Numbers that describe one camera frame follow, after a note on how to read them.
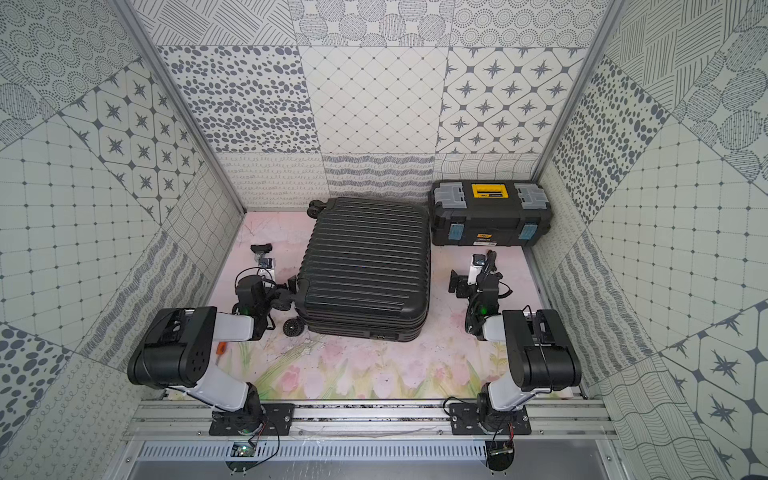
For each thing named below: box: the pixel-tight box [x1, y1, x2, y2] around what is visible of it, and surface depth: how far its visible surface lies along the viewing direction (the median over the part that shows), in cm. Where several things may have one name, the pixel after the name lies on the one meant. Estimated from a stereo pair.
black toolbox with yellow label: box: [428, 179, 553, 247], surface depth 103 cm
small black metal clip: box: [250, 243, 273, 254], surface depth 110 cm
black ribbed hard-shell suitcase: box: [283, 197, 431, 341], surface depth 82 cm
